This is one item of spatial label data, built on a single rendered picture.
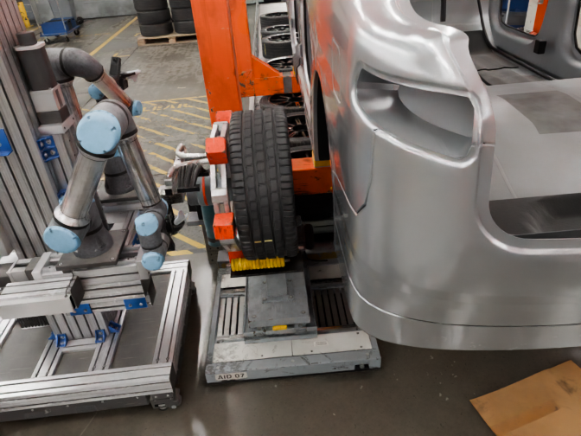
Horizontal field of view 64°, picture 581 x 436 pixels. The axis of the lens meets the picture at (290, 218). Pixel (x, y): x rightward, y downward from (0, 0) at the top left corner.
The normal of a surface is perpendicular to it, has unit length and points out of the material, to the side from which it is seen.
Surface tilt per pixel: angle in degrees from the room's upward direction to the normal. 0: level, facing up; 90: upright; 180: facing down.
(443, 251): 90
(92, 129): 83
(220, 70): 90
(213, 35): 90
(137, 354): 0
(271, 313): 0
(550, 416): 1
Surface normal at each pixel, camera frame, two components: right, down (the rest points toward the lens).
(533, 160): -0.04, -0.59
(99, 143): 0.11, 0.42
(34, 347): -0.07, -0.84
